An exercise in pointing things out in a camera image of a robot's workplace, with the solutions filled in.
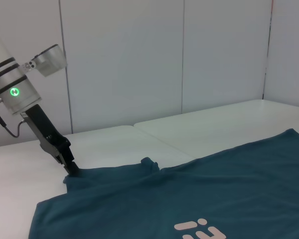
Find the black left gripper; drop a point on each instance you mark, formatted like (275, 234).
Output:
(47, 134)

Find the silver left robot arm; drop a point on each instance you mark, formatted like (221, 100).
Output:
(12, 84)

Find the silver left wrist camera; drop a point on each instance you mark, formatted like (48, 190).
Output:
(51, 61)

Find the teal t-shirt with FREE print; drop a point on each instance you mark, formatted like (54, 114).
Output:
(189, 199)

